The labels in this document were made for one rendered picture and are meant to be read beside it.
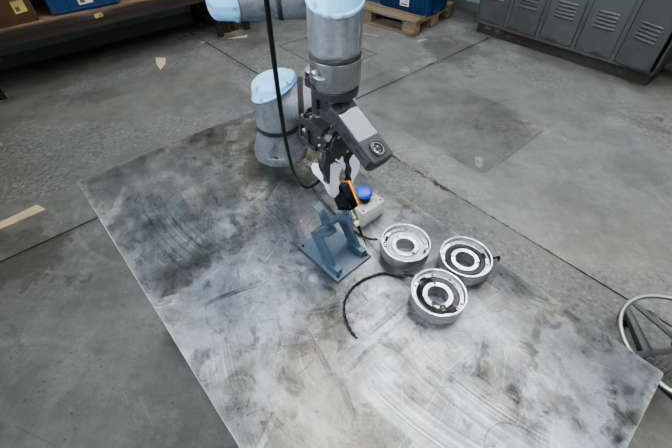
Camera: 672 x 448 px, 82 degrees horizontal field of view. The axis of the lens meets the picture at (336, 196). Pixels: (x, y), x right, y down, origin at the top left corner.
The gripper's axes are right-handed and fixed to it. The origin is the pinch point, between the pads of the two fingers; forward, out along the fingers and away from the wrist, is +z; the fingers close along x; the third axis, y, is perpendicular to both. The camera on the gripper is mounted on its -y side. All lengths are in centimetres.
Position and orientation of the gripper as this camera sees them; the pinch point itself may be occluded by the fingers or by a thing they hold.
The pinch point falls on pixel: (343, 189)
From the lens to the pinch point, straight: 70.5
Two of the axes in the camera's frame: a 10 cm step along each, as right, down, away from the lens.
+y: -6.8, -5.0, 5.3
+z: 0.0, 7.3, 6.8
